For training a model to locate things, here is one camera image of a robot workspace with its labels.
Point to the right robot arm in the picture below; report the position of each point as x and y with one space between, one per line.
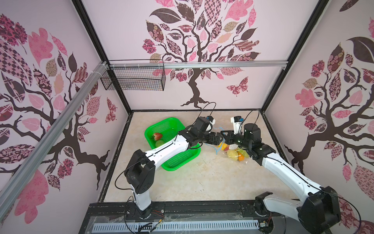
317 208

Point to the horizontal aluminium rail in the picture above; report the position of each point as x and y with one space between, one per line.
180 65

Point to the black wire basket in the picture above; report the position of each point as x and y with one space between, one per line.
135 75

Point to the white slotted cable duct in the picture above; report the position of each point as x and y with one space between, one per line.
174 226

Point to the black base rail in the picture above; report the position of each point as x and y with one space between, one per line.
118 212

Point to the green plastic basket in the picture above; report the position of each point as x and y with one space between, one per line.
169 129

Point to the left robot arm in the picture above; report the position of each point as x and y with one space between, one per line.
140 171

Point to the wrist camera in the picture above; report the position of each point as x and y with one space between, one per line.
211 119
237 124

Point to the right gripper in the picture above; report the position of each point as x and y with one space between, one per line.
228 137

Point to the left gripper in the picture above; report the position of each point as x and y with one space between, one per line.
216 141

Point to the clear zip top bag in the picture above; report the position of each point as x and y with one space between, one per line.
221 150

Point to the beige potato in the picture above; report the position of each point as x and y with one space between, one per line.
233 155

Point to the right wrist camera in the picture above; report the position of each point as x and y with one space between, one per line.
237 124

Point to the left diagonal aluminium rail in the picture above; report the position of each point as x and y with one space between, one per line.
22 176

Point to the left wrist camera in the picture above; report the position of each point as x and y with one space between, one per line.
211 119

